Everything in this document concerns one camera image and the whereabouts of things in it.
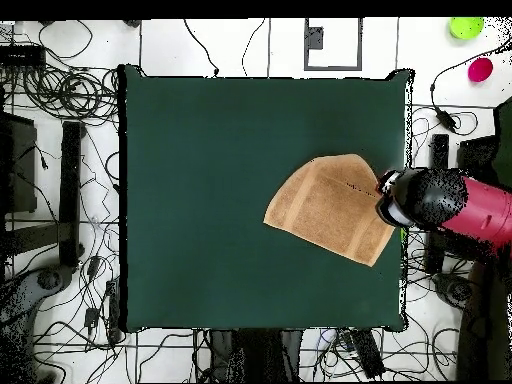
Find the coil of black cables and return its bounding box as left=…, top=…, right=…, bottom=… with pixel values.
left=21, top=65, right=121, bottom=121

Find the grey rectangular floor frame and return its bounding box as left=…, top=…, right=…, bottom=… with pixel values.
left=302, top=17, right=363, bottom=72

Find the thin black floor cable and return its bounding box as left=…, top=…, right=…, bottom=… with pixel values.
left=182, top=17, right=220, bottom=78
left=240, top=17, right=267, bottom=77

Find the black power adapter with cable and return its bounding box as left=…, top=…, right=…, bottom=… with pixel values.
left=429, top=47, right=512, bottom=135

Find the spare dark green cloth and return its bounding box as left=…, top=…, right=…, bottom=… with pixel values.
left=492, top=97, right=512, bottom=189

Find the black box device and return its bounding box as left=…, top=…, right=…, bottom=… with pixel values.
left=0, top=44, right=46, bottom=69

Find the grey round base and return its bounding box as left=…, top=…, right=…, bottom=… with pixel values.
left=433, top=271, right=475, bottom=310
left=0, top=265, right=75, bottom=321

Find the tan terry towel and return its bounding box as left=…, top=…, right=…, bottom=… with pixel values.
left=262, top=153, right=397, bottom=268

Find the black stand bar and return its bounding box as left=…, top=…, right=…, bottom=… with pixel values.
left=425, top=133, right=450, bottom=275
left=57, top=120, right=86, bottom=269

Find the dark green table cloth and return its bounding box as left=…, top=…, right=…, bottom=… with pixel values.
left=118, top=63, right=415, bottom=333

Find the lime green bowl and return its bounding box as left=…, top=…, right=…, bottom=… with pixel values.
left=448, top=16, right=485, bottom=40

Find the pink bowl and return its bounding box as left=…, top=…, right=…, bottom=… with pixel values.
left=467, top=56, right=494, bottom=83

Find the black power strip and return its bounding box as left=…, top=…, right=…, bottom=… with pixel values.
left=350, top=328, right=386, bottom=380

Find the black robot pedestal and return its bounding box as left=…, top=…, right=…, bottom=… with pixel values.
left=209, top=328, right=303, bottom=383

